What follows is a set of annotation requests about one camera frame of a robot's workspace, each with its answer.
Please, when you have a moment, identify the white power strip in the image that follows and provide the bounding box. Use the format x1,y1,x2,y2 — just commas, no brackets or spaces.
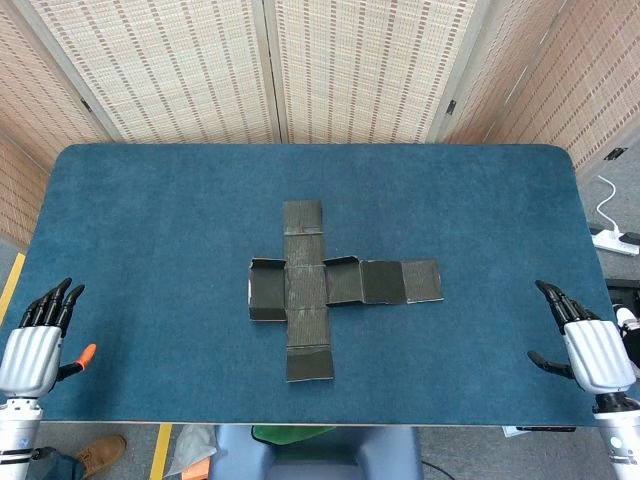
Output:
591,227,640,256

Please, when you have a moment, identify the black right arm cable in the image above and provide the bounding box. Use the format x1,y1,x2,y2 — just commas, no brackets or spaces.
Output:
421,458,454,480

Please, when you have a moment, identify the blue felt table cover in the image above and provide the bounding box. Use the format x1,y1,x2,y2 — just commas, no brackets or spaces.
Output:
0,143,640,429

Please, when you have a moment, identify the black floor box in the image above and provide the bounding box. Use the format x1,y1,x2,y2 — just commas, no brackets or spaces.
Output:
605,278,640,305

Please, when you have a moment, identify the grey plastic bag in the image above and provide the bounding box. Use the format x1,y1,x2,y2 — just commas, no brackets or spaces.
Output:
164,424,219,477

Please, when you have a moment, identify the brown leather shoe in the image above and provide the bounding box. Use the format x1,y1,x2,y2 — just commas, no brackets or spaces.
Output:
74,433,128,480

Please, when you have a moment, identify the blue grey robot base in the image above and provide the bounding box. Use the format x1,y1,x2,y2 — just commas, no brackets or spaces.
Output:
208,424,424,480

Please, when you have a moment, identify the orange floor object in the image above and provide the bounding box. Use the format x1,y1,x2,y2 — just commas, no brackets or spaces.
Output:
182,458,211,480

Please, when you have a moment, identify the black cardboard box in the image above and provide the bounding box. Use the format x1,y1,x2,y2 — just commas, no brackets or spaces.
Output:
248,200,445,384

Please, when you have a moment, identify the green cloth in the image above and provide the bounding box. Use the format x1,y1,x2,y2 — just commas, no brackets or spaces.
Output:
251,424,337,445

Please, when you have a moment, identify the left robot hand orange thumbtip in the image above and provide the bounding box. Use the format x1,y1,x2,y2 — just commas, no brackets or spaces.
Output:
0,277,98,399

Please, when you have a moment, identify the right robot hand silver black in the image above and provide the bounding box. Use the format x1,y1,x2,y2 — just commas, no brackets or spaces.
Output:
526,279,637,397

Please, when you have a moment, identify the woven bamboo screen panel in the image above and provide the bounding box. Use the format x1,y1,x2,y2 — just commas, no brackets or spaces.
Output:
0,0,121,171
430,0,576,146
0,127,54,251
477,0,640,174
12,0,281,145
262,0,494,145

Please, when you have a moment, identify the white power cable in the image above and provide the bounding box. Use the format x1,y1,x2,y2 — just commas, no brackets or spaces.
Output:
594,174,624,236

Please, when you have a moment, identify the white sneaker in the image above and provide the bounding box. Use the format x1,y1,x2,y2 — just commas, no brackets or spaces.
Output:
613,305,640,371

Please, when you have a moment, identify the blue jeans leg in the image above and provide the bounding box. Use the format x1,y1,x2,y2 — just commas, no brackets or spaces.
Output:
29,449,85,480

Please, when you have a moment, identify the yellow floor tape strip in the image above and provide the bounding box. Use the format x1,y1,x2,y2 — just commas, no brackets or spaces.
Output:
0,252,27,326
149,423,174,480

